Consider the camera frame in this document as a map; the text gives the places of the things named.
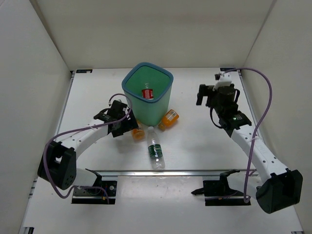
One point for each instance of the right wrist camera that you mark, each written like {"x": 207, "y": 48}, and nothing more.
{"x": 222, "y": 79}

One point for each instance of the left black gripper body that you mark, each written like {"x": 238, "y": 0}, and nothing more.
{"x": 125, "y": 126}

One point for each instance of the clear bottle green label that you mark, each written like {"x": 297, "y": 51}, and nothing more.
{"x": 155, "y": 150}

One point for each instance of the left blue table sticker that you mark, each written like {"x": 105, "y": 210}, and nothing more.
{"x": 84, "y": 71}

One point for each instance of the clear bottle red label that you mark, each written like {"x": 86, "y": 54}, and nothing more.
{"x": 148, "y": 94}

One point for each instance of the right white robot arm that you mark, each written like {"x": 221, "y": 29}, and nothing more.
{"x": 276, "y": 187}

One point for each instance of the blue table sticker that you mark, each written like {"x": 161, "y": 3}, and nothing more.
{"x": 224, "y": 69}
{"x": 84, "y": 71}

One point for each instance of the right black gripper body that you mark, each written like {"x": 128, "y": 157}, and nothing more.
{"x": 213, "y": 97}

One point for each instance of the orange juice bottle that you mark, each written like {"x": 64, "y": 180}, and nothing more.
{"x": 168, "y": 120}
{"x": 138, "y": 133}

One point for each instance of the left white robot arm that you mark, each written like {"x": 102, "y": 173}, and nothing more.
{"x": 61, "y": 156}

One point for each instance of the right blue table sticker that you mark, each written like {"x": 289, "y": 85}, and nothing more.
{"x": 224, "y": 69}

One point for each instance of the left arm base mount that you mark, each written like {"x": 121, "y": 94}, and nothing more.
{"x": 92, "y": 188}

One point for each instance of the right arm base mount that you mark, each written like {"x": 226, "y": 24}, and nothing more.
{"x": 218, "y": 192}

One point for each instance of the green plastic bin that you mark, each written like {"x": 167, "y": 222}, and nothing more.
{"x": 148, "y": 86}

